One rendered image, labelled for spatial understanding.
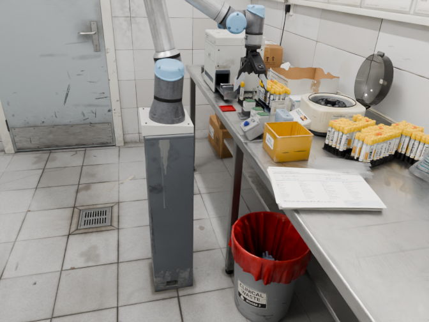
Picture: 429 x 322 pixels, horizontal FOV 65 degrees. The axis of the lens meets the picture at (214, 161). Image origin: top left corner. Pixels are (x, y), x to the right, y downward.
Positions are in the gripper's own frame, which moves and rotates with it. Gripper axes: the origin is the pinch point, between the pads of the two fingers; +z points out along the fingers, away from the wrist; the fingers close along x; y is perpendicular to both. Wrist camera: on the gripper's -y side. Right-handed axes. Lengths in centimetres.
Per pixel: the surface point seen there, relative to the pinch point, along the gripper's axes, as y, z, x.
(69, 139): 162, 89, 111
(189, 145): -16.0, 16.8, 30.3
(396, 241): -89, 12, -10
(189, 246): -16, 71, 31
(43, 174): 118, 99, 127
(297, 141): -44.9, 4.1, -2.4
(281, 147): -44.8, 5.9, 3.2
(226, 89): 26.1, 6.3, 3.7
